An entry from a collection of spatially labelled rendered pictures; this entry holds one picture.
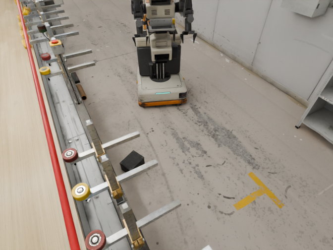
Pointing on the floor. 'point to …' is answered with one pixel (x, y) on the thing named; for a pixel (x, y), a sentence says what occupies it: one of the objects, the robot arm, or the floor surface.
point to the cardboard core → (82, 92)
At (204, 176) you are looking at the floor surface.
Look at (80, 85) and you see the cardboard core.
